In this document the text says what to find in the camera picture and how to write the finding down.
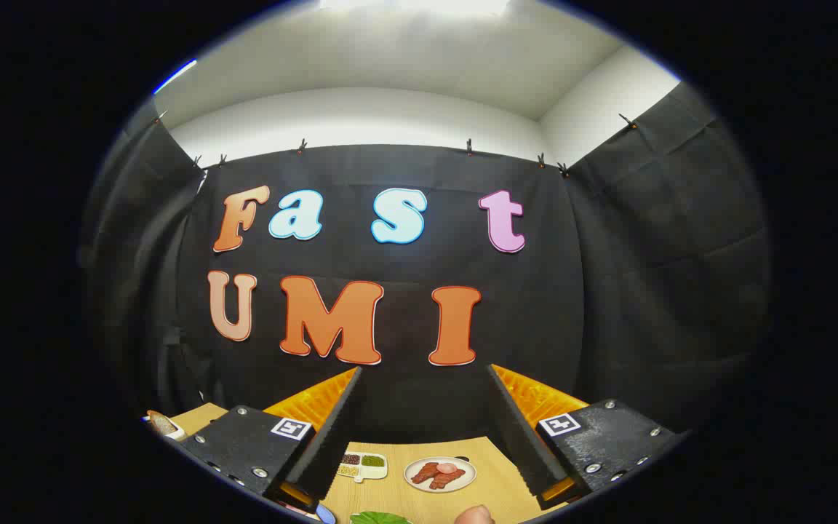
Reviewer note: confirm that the blue round plate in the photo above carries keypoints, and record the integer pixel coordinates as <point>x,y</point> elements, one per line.
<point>325,514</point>

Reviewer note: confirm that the green lettuce leaf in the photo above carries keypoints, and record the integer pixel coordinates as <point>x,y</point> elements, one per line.
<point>379,519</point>

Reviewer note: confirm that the white oval plate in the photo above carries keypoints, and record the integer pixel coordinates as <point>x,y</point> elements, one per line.
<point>419,486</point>

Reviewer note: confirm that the white toaster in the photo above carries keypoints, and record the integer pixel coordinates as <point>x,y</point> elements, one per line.
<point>176,434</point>

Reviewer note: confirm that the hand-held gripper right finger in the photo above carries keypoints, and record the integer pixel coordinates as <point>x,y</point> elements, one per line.
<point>517,437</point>

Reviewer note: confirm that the toasted bread slice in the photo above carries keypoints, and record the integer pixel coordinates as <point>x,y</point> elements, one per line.
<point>161,422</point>

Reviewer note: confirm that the black backdrop cloth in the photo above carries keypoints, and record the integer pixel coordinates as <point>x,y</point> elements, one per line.
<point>404,262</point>

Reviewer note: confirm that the row of black cloth clips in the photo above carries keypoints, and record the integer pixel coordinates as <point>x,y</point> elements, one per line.
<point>302,145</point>

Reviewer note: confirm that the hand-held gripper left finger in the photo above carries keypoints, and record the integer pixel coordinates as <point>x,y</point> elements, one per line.
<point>332,444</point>

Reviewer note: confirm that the white divided dish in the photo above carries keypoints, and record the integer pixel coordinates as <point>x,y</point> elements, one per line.
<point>362,471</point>

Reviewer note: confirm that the brown meat piece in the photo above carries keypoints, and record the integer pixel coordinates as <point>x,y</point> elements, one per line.
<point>425,473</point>
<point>448,478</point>

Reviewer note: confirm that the pile of yellow soybeans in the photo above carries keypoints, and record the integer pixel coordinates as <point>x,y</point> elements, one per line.
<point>347,471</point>

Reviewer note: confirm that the ceiling light panel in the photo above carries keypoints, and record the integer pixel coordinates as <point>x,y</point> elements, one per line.
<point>175,75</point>

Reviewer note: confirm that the pile of green beans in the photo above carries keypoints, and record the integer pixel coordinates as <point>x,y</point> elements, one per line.
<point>372,460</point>

